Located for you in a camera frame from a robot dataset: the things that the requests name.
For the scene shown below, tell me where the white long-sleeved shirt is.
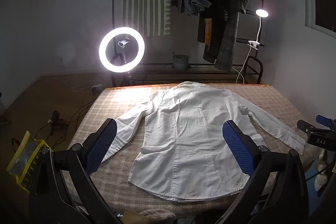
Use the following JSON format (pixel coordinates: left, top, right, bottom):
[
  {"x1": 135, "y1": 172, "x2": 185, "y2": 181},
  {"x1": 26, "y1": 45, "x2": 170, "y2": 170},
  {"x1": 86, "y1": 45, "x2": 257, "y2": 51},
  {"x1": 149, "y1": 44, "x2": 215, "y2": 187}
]
[{"x1": 101, "y1": 81, "x2": 306, "y2": 203}]

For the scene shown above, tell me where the white lamp cable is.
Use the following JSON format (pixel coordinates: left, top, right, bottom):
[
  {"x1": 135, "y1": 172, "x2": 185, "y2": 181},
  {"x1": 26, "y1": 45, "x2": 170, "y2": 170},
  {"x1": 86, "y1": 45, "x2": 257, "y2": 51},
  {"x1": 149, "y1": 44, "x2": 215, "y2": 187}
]
[{"x1": 236, "y1": 49, "x2": 253, "y2": 84}]

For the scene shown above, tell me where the beige checkered blanket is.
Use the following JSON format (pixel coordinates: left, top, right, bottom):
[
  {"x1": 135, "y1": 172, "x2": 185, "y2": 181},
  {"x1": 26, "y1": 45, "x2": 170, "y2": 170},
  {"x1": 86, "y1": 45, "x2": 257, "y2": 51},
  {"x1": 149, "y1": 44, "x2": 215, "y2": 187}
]
[{"x1": 68, "y1": 83, "x2": 319, "y2": 219}]

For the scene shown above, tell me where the grey plaid coat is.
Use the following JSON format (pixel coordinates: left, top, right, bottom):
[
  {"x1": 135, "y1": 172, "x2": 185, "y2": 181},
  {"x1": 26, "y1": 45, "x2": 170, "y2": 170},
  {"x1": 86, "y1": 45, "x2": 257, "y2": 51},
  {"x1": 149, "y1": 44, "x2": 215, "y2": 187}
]
[{"x1": 203, "y1": 0, "x2": 248, "y2": 72}]

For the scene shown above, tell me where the white clamp lamp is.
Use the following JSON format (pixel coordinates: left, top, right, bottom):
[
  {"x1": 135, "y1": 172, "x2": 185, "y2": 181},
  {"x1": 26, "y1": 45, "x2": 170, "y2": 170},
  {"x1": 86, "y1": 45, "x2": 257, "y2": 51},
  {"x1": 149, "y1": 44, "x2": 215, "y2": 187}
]
[{"x1": 248, "y1": 9, "x2": 269, "y2": 51}]

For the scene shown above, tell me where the black floor cable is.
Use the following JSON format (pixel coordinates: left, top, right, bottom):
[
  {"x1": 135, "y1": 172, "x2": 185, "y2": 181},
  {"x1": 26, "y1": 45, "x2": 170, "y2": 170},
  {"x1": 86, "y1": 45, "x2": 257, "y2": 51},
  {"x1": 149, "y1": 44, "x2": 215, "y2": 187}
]
[{"x1": 35, "y1": 102, "x2": 93, "y2": 141}]

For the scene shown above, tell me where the orange hanging garment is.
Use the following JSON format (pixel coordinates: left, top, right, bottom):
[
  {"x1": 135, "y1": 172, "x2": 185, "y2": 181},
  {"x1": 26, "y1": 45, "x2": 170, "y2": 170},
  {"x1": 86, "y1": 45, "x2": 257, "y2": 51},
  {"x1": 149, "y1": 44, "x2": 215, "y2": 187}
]
[{"x1": 204, "y1": 18, "x2": 213, "y2": 51}]

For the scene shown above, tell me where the grey potted plant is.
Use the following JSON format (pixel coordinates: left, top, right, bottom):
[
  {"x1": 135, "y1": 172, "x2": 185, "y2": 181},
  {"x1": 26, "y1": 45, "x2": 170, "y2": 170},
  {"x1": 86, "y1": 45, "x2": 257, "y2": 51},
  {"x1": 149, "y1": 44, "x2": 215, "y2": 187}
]
[{"x1": 171, "y1": 51, "x2": 190, "y2": 71}]

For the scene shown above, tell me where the beige fuzzy cloth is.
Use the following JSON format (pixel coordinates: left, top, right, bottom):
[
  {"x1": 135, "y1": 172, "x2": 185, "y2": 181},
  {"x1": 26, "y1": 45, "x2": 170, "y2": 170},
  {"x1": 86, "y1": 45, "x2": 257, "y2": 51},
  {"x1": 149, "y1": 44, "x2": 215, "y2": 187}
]
[{"x1": 121, "y1": 208, "x2": 176, "y2": 224}]

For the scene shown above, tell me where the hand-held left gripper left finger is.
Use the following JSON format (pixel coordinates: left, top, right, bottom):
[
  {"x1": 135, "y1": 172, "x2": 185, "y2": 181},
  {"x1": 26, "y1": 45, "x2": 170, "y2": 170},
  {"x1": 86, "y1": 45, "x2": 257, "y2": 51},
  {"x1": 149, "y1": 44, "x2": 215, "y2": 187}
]
[{"x1": 29, "y1": 118, "x2": 124, "y2": 224}]

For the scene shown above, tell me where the yellow bag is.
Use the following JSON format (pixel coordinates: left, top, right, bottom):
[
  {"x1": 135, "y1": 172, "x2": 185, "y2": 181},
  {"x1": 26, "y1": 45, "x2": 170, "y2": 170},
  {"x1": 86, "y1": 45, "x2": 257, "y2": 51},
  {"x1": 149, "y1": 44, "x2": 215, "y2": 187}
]
[{"x1": 6, "y1": 130, "x2": 54, "y2": 193}]

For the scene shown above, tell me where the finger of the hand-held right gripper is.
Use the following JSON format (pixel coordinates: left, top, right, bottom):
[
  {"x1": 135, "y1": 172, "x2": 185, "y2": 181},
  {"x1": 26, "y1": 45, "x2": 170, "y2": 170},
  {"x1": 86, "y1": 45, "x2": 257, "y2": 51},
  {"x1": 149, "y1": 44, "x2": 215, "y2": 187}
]
[
  {"x1": 316, "y1": 114, "x2": 336, "y2": 130},
  {"x1": 297, "y1": 120, "x2": 336, "y2": 154}
]

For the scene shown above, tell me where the person's right hand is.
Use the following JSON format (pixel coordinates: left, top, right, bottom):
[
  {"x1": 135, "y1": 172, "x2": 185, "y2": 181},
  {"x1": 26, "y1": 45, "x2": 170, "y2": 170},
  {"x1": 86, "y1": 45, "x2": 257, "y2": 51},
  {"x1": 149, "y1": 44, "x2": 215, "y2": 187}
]
[{"x1": 314, "y1": 148, "x2": 336, "y2": 191}]

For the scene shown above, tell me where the black metal clothes rack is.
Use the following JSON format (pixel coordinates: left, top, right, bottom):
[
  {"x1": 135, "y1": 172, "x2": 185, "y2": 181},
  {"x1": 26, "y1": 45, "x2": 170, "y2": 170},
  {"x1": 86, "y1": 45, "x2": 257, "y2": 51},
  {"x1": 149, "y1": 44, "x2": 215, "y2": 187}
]
[{"x1": 110, "y1": 0, "x2": 269, "y2": 86}]

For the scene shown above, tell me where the black device on floor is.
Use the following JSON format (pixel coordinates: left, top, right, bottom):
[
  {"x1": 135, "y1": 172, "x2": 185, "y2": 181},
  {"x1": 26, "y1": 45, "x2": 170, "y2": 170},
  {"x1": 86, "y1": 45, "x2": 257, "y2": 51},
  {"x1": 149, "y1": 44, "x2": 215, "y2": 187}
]
[{"x1": 50, "y1": 111, "x2": 69, "y2": 135}]

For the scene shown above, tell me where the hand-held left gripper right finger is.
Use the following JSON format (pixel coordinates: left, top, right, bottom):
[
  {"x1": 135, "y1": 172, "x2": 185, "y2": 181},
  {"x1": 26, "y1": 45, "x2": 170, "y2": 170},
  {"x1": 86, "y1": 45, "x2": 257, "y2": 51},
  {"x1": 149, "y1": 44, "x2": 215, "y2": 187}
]
[{"x1": 218, "y1": 120, "x2": 309, "y2": 224}]

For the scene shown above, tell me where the black ring light tripod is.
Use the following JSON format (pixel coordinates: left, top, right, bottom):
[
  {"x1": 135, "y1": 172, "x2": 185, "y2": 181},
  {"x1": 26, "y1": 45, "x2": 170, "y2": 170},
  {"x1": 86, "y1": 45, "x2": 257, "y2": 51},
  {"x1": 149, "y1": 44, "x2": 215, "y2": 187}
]
[{"x1": 117, "y1": 37, "x2": 137, "y2": 86}]

